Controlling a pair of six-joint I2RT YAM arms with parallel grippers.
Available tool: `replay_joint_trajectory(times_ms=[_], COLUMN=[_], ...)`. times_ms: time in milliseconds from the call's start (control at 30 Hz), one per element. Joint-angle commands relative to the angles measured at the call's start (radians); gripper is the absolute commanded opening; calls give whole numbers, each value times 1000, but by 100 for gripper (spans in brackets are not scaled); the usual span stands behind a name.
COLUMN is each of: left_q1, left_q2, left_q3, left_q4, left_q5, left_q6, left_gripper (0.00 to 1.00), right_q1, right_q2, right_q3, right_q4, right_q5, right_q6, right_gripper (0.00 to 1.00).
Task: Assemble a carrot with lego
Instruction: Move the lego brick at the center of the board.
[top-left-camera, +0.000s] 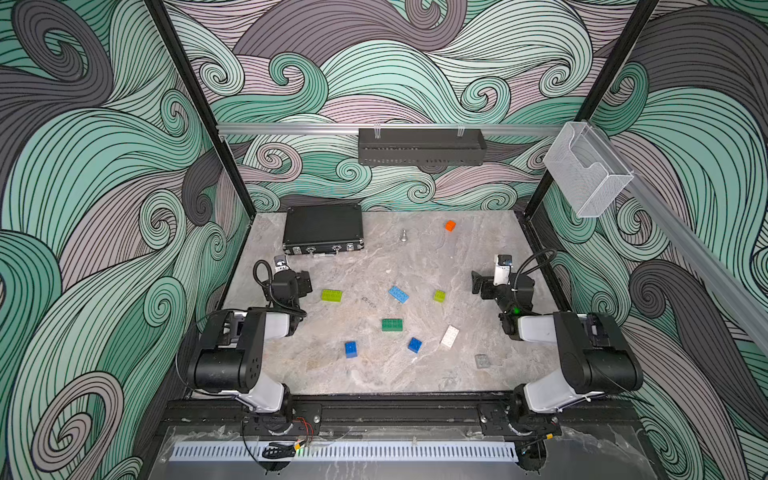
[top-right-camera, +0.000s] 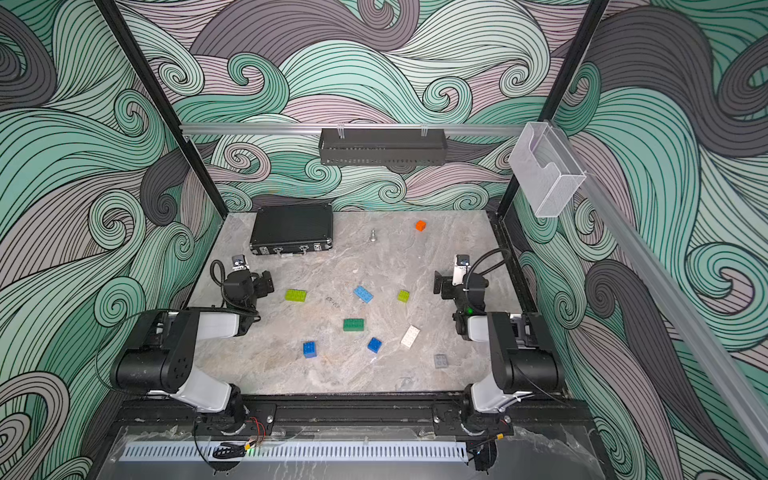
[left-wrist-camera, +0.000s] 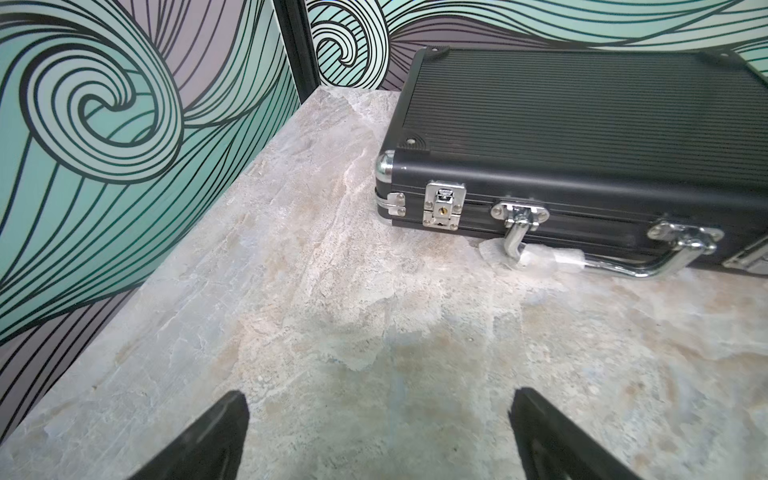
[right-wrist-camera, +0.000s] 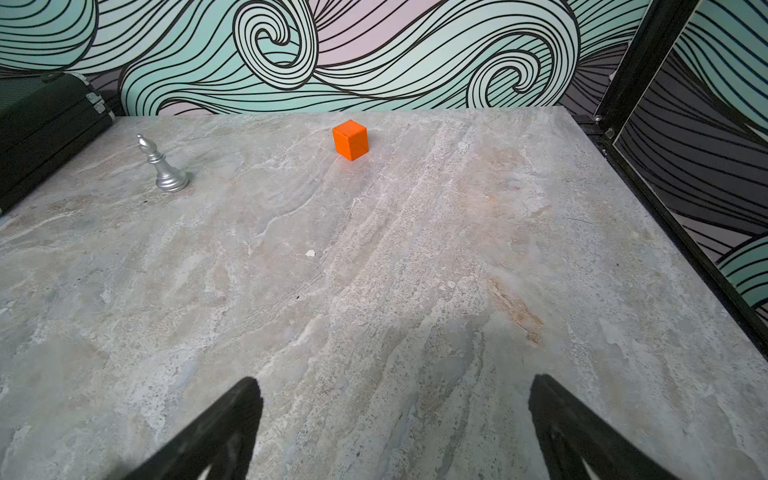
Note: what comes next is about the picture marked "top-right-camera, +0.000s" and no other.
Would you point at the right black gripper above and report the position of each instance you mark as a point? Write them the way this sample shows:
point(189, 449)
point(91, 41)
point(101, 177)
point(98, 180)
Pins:
point(443, 282)

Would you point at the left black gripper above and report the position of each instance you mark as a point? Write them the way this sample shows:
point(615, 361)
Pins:
point(261, 283)

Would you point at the lime green long lego brick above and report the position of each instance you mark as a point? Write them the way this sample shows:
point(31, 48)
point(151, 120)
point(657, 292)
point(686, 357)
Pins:
point(294, 295)

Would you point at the white lego brick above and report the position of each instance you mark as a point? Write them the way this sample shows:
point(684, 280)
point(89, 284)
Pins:
point(410, 336)

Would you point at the dark green lego brick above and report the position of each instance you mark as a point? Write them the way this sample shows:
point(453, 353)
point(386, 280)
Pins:
point(353, 325)

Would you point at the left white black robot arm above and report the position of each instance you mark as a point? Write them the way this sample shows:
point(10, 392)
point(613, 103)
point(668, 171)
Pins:
point(158, 357)

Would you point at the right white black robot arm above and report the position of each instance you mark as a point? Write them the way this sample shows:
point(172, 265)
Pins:
point(523, 360)

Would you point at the grey lego plate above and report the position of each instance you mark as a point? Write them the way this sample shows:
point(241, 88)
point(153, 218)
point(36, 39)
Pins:
point(441, 361)

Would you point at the light blue lego brick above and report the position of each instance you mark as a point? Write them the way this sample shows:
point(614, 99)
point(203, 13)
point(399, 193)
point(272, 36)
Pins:
point(363, 294)

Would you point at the black hard case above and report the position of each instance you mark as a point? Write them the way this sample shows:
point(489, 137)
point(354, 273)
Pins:
point(292, 229)

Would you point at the clear plastic wall bin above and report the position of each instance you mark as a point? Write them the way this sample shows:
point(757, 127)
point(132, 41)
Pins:
point(545, 165)

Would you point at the black wall tray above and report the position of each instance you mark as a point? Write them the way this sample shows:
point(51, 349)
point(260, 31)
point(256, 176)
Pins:
point(382, 147)

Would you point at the white slotted cable duct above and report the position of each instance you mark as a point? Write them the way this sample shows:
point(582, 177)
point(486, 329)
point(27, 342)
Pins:
point(301, 451)

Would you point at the aluminium wall rail right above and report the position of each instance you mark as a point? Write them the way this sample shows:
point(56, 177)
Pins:
point(615, 205)

